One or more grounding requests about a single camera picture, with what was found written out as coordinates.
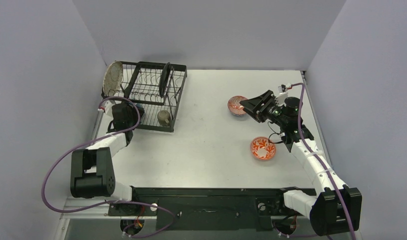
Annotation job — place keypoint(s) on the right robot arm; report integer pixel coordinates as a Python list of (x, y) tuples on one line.
[(336, 207)]

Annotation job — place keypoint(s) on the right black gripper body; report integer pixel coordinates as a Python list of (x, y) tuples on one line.
[(262, 108)]

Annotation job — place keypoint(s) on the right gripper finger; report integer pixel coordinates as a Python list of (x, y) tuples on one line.
[(256, 115), (266, 99)]

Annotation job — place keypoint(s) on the orange floral bowl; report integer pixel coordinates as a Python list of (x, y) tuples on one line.
[(262, 149)]

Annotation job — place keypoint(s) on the black wire dish rack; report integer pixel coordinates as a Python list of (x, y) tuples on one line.
[(140, 84)]

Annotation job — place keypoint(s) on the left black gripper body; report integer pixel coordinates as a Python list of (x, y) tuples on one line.
[(133, 116)]

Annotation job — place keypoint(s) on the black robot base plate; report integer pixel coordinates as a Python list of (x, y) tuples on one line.
[(203, 209)]

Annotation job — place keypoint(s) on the black round plate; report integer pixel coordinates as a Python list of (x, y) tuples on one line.
[(164, 78)]

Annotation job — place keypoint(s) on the speckled oval plate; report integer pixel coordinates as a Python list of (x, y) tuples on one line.
[(112, 79)]

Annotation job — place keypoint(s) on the olive green ceramic mug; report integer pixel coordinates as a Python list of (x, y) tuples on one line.
[(164, 118)]

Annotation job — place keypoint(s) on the white and blue cup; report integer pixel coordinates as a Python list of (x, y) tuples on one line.
[(141, 111)]

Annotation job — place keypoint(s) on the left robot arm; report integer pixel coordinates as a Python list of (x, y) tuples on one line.
[(92, 171)]

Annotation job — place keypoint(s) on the red patterned upturned bowl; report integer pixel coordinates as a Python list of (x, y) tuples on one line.
[(235, 107)]

